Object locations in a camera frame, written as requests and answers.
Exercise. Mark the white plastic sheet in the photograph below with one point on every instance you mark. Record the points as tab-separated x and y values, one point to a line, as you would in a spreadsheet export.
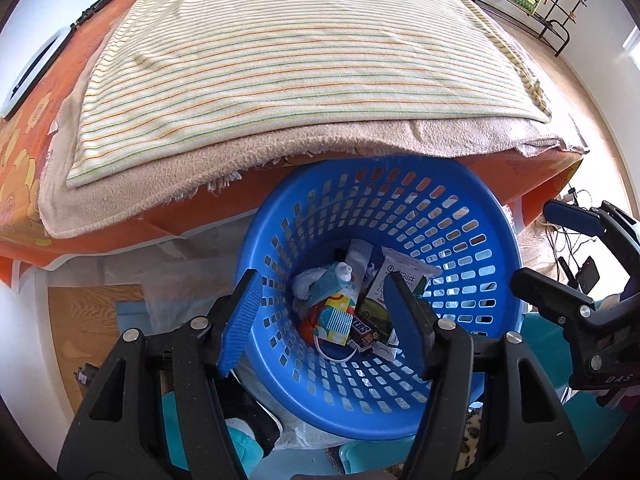
165	270

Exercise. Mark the orange printed sheet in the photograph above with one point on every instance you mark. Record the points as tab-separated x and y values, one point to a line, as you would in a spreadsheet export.
30	185

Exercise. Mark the striped towel blanket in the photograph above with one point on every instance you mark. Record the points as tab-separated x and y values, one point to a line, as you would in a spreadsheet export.
300	60

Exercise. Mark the green and white packet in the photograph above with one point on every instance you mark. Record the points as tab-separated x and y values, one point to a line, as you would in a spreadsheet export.
400	272

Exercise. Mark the white flat device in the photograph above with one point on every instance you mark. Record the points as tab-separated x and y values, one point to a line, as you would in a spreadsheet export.
50	47

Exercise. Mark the small black device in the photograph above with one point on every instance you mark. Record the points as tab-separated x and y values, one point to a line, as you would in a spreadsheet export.
587	272

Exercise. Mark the blue plastic basket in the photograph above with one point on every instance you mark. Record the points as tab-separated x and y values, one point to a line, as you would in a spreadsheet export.
450	220

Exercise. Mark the teal floor mat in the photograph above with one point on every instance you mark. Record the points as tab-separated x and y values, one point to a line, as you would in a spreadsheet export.
545	340

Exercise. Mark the leopard print cloth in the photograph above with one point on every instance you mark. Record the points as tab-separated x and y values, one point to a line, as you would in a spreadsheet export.
472	440

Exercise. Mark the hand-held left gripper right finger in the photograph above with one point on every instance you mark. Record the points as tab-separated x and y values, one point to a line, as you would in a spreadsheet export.
407	320

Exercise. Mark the light blue drink carton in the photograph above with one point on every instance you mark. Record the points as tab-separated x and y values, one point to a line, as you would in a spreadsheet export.
325	282

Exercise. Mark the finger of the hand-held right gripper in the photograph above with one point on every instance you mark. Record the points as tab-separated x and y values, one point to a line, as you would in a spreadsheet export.
550	295
575	217

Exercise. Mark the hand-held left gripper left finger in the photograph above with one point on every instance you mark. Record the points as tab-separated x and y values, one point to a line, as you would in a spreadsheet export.
240	320

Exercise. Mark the black metal rack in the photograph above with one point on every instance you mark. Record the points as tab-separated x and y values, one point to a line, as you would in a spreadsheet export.
560	40

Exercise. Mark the beige towel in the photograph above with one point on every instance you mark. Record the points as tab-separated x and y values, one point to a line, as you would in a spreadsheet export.
250	145

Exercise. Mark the black folded tripod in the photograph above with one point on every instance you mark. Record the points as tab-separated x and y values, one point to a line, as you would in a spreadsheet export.
100	2

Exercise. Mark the white tall packet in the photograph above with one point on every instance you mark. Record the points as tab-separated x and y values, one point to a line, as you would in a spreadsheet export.
359	255

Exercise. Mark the brown chocolate bar wrapper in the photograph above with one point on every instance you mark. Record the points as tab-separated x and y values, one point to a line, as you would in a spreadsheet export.
361	331

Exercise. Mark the white plastic bag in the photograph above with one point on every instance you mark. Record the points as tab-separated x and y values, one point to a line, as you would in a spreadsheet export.
300	435

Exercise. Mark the black sock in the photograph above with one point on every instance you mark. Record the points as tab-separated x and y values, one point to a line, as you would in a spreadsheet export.
250	415

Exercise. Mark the white tissue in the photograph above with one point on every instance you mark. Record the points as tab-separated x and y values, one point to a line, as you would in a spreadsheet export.
302	282

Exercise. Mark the colourful patterned snack packet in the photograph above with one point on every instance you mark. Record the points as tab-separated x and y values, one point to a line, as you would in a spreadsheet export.
332	322

